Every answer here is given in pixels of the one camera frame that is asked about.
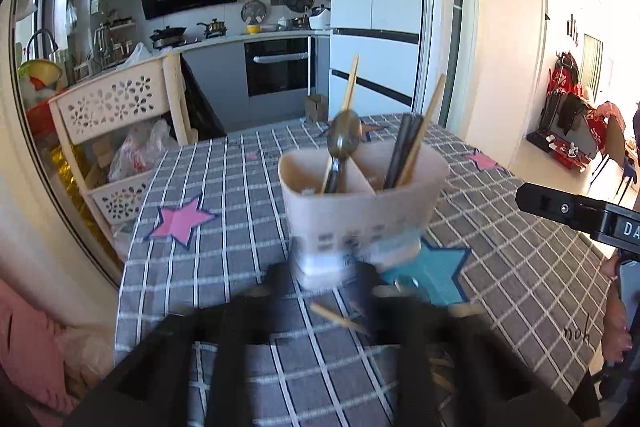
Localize pink plastic stool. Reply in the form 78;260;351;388
0;279;76;427

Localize clear plastic bag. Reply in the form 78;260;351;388
107;119;173;182

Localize red container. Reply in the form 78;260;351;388
25;104;56;138

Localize plain bamboo chopstick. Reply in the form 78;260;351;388
429;357;457;395
309;303;372;335
400;74;447;188

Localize kitchen faucet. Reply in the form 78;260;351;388
25;29;58;62

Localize person's right hand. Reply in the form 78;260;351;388
600;254;630;364

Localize golden cooking pot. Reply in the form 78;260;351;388
197;19;228;38

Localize round grey steamer rack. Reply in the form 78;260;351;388
241;0;267;25

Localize white rice cooker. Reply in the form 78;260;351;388
309;6;332;30

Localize cardboard box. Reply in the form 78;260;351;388
305;94;329;124

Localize black built-in oven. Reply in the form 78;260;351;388
244;38;311;98

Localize white flower-pattern storage cart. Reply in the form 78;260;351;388
47;52;193;258

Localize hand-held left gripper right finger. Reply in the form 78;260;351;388
354;261;584;427

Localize grey checked star tablecloth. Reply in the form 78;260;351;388
114;113;613;427

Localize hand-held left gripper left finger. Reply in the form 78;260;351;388
65;263;302;427

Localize black wall decoration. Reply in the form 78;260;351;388
565;13;581;48

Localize yellow basin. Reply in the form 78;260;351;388
17;59;63;82

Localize red bags and clothes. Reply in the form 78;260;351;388
525;52;601;168

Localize gold foil package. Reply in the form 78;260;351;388
50;142;108;253

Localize grey base cabinets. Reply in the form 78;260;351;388
180;32;331;132

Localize chair with red cloth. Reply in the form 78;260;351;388
582;102;640;202

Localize white plastic utensil holder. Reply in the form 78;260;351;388
277;139;451;292

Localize black chopstick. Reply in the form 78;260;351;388
384;114;413;188
395;114;425;188

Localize black wok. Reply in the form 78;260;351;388
150;26;188;48

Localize dark metal spoon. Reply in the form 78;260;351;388
331;109;362;194
325;134;359;194

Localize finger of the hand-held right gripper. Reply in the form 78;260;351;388
516;182;608;233

